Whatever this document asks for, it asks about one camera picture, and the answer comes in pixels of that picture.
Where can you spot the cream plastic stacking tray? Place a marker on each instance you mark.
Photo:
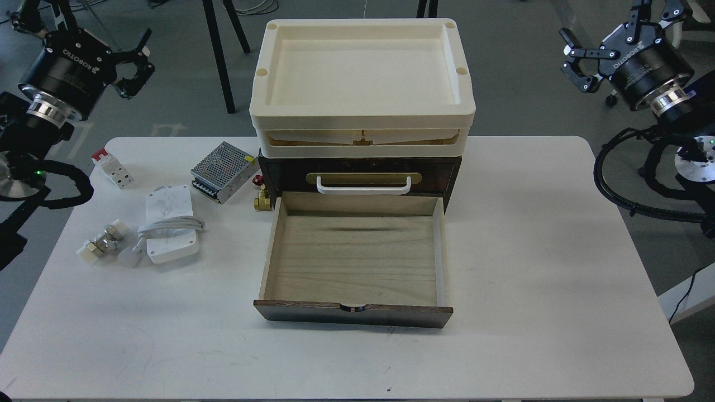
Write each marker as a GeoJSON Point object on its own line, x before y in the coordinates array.
{"type": "Point", "coordinates": [362, 88]}

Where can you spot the black table leg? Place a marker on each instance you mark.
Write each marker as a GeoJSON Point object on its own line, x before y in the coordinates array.
{"type": "Point", "coordinates": [427, 9]}
{"type": "Point", "coordinates": [218, 51]}

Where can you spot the black table leg left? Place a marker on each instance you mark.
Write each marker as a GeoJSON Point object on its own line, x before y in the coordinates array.
{"type": "Point", "coordinates": [218, 51]}

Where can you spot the dark wooden cabinet body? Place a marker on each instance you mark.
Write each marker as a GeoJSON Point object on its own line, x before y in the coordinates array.
{"type": "Point", "coordinates": [291, 184]}

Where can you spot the metal fitting white caps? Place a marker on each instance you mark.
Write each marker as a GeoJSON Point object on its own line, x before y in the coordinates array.
{"type": "Point", "coordinates": [104, 242]}

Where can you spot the white charger with cable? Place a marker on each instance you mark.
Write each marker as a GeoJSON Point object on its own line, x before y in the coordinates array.
{"type": "Point", "coordinates": [171, 229]}

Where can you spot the brass valve red handle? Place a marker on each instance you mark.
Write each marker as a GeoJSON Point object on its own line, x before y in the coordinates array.
{"type": "Point", "coordinates": [262, 202]}

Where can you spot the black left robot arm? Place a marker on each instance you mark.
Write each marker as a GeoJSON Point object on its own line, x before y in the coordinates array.
{"type": "Point", "coordinates": [30, 128]}

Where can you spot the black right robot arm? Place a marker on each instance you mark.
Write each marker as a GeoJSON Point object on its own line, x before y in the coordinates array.
{"type": "Point", "coordinates": [680, 162]}

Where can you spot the black table leg right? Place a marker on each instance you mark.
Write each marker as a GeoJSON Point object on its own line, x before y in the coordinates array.
{"type": "Point", "coordinates": [427, 9]}

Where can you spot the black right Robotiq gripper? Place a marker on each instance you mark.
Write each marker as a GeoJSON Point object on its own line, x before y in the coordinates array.
{"type": "Point", "coordinates": [642, 64]}

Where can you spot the metal mesh power supply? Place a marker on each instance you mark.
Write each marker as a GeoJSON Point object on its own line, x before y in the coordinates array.
{"type": "Point", "coordinates": [223, 172]}

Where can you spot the open wooden drawer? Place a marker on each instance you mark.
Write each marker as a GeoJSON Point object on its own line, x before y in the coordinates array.
{"type": "Point", "coordinates": [365, 259]}

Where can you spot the white upper drawer handle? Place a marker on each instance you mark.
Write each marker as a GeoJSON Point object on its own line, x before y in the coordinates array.
{"type": "Point", "coordinates": [352, 190]}

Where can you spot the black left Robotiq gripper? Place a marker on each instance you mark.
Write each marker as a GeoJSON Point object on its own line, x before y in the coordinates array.
{"type": "Point", "coordinates": [75, 68]}

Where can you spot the white red circuit breaker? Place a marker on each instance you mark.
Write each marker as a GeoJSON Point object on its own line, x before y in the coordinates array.
{"type": "Point", "coordinates": [112, 168]}

